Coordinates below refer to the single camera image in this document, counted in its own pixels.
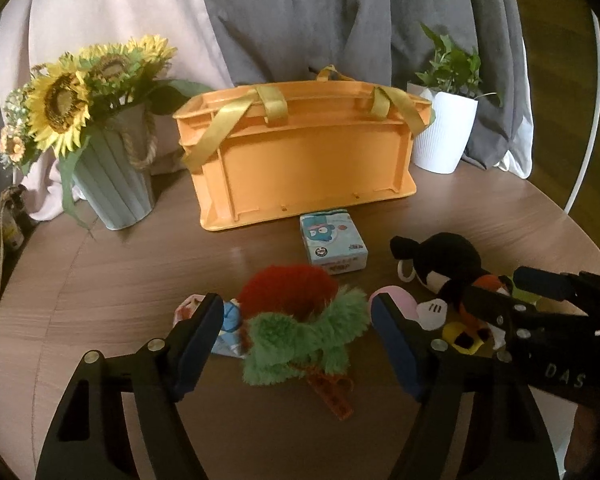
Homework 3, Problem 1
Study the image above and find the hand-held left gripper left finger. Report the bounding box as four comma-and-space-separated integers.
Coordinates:
35, 292, 226, 480

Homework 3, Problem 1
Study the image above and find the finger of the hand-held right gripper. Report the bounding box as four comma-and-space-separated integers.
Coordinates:
511, 266, 600, 318
462, 285, 600, 356

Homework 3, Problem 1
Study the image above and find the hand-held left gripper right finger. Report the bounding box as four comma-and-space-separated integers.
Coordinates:
371, 292, 563, 480

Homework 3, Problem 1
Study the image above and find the small blue white plush toy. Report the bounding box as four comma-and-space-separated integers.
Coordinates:
174, 294, 247, 359

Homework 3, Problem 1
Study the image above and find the pink plush toy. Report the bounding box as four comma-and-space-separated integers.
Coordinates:
369, 285, 422, 327

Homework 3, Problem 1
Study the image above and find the black mouse plush toy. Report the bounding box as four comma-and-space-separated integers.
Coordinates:
390, 232, 513, 357

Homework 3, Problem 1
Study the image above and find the green and red plush toy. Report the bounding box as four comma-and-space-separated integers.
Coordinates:
237, 263, 372, 421

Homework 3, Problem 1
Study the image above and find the printed tissue pack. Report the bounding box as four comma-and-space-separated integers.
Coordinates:
300, 210, 370, 277

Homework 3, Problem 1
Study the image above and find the orange plastic crate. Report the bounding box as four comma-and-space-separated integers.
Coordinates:
172, 66, 436, 233

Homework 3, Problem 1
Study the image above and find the white sheer curtain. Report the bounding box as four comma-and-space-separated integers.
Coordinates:
497, 35, 537, 179

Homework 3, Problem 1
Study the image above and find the grey-green ribbed vase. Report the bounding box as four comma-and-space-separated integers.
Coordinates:
72, 102, 157, 231

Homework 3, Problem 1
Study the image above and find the white ribbed plant pot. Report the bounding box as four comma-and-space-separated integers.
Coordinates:
406, 80, 479, 175

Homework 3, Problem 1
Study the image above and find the white hoop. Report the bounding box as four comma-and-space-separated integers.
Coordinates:
565, 10, 600, 216

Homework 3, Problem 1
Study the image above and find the green potted plant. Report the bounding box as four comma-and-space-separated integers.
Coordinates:
415, 22, 502, 107

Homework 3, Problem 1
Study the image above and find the sunflower bouquet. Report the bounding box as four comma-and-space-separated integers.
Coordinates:
0, 35, 215, 228

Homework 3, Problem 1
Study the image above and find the wide grey curtain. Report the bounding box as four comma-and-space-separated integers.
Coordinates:
194, 0, 527, 171

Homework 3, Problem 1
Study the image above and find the pink curtain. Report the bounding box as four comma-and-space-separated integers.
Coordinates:
0, 0, 233, 222

